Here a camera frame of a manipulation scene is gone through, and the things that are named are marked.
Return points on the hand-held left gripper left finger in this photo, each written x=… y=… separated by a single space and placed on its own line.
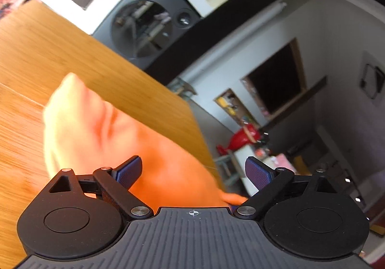
x=129 y=171

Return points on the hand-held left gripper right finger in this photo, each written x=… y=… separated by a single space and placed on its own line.
x=258 y=172

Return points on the orange pumpkin costume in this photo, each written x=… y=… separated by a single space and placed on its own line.
x=99 y=136

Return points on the red toy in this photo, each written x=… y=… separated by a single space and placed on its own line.
x=243 y=138

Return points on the small wooden stool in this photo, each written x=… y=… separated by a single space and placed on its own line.
x=183 y=87

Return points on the white pipe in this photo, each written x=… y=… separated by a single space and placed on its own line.
x=234 y=37

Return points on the grey washing machine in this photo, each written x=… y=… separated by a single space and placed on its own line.
x=144 y=25

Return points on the wall niche with yellow items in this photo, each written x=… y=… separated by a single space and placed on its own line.
x=233 y=109

